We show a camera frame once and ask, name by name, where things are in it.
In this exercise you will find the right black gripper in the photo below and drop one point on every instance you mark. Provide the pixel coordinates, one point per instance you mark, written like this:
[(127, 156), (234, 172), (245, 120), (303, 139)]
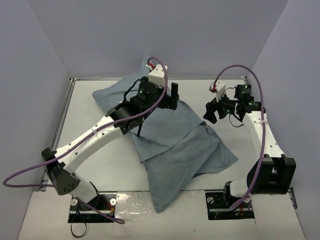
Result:
[(219, 107)]

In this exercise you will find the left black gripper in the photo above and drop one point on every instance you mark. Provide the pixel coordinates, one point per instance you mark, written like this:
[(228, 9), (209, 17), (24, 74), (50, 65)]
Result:
[(169, 101)]

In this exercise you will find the blue pillowcase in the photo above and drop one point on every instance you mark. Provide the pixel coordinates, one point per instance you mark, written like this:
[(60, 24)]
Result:
[(175, 146)]

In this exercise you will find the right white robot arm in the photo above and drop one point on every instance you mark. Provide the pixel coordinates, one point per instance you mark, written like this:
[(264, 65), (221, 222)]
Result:
[(273, 172)]

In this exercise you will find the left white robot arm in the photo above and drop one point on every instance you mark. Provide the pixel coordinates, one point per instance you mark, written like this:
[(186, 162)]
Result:
[(63, 162)]

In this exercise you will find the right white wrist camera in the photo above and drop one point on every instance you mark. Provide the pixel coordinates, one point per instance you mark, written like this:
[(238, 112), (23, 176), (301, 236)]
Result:
[(218, 88)]

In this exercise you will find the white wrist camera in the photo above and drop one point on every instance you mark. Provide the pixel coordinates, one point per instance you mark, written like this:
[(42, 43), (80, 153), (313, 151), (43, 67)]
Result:
[(156, 75), (218, 88)]

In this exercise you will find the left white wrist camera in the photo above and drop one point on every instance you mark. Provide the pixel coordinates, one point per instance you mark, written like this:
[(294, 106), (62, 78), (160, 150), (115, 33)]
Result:
[(156, 75)]

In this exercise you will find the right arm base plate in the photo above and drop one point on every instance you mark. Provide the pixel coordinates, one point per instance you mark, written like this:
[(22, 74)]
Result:
[(218, 207)]

